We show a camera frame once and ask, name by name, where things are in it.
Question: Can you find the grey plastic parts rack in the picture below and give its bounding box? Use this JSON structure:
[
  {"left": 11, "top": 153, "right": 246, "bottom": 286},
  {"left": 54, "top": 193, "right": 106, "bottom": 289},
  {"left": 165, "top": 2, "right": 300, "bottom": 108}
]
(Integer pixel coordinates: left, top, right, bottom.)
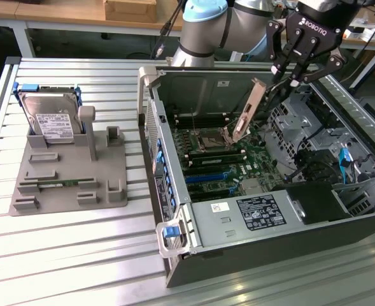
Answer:
[{"left": 8, "top": 106, "right": 130, "bottom": 217}]

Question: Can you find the blue disk wire connector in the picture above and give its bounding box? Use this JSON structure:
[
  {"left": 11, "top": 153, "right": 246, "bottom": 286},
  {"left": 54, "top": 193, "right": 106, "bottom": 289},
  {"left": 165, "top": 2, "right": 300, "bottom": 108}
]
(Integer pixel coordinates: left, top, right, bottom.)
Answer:
[{"left": 339, "top": 147, "right": 354, "bottom": 186}]

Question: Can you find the metal socket cover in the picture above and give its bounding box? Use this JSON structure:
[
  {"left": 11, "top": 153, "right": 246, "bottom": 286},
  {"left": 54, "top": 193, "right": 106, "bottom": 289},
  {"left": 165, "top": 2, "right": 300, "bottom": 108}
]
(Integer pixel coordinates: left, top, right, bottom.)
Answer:
[{"left": 222, "top": 122, "right": 249, "bottom": 142}]

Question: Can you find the brown cardboard box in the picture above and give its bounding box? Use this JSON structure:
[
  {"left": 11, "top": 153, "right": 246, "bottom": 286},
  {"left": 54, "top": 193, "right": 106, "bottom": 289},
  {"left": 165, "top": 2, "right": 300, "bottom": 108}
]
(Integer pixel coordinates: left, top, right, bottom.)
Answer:
[{"left": 103, "top": 0, "right": 158, "bottom": 23}]

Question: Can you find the green RAM stick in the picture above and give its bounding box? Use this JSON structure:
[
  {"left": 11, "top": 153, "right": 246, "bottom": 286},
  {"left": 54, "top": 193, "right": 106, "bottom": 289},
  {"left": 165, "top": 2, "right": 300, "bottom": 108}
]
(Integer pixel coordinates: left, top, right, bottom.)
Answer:
[{"left": 39, "top": 180, "right": 80, "bottom": 187}]

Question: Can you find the black RAM stick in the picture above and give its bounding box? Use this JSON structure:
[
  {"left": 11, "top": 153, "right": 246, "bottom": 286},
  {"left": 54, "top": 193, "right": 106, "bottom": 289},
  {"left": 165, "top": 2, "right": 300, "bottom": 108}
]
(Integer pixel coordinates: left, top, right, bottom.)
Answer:
[{"left": 188, "top": 154, "right": 247, "bottom": 168}]

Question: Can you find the silver chipset heat sink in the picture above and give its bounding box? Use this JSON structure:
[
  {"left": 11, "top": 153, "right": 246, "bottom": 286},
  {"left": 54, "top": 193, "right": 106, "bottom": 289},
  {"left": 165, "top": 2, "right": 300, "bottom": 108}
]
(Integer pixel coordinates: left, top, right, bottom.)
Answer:
[{"left": 241, "top": 178, "right": 270, "bottom": 195}]

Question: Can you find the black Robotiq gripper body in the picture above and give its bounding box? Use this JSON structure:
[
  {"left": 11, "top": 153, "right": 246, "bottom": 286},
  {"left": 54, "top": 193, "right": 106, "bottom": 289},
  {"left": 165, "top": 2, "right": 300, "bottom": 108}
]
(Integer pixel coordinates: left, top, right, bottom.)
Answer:
[{"left": 283, "top": 4, "right": 357, "bottom": 57}]

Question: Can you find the black plastic shroud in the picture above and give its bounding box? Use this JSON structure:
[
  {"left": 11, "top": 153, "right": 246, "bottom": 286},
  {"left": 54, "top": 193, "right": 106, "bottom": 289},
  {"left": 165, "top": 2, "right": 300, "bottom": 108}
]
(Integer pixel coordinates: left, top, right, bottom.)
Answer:
[{"left": 271, "top": 183, "right": 354, "bottom": 226}]

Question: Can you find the metal disk bay cage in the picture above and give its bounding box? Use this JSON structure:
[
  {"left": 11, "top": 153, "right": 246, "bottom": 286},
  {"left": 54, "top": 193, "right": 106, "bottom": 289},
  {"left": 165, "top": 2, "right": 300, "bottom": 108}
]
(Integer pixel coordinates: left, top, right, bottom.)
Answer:
[{"left": 267, "top": 85, "right": 333, "bottom": 162}]

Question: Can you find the hard disk in blue carrier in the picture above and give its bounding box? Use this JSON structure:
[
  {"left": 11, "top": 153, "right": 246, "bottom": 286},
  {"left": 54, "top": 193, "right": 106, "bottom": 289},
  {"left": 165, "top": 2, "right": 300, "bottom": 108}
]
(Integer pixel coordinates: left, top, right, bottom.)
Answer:
[{"left": 12, "top": 83, "right": 83, "bottom": 145}]

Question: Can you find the long blue expansion slot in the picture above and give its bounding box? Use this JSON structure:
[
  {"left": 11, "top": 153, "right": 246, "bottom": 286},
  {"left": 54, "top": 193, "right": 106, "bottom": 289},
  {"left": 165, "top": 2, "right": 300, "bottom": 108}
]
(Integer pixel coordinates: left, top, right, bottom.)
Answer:
[{"left": 185, "top": 171, "right": 227, "bottom": 184}]

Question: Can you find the wooden desk white frame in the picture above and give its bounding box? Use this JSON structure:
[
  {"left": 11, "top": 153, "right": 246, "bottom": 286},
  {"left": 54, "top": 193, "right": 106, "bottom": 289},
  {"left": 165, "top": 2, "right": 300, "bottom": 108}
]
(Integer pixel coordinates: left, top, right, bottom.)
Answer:
[
  {"left": 269, "top": 0, "right": 375, "bottom": 91},
  {"left": 0, "top": 0, "right": 185, "bottom": 59}
]

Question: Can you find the grey power supply unit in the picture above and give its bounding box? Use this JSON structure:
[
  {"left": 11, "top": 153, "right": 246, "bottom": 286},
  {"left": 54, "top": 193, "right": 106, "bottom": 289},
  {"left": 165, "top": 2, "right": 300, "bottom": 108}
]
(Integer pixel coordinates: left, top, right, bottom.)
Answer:
[{"left": 190, "top": 187, "right": 306, "bottom": 250}]

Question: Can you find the open black PC case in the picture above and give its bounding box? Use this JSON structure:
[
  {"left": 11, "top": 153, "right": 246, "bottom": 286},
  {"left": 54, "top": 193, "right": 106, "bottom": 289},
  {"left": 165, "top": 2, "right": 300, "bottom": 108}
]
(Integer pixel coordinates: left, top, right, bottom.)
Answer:
[{"left": 138, "top": 65, "right": 375, "bottom": 289}]

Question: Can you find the green Dell motherboard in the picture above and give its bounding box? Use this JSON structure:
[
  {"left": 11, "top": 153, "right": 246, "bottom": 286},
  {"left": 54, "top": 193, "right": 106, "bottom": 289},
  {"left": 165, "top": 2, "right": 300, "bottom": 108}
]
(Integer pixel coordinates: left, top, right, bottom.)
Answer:
[{"left": 171, "top": 111, "right": 288, "bottom": 204}]

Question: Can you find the CPU socket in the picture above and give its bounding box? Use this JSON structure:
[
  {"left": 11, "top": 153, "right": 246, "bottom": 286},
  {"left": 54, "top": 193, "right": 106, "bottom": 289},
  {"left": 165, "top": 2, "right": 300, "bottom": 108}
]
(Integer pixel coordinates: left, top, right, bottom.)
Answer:
[{"left": 195, "top": 129, "right": 230, "bottom": 153}]

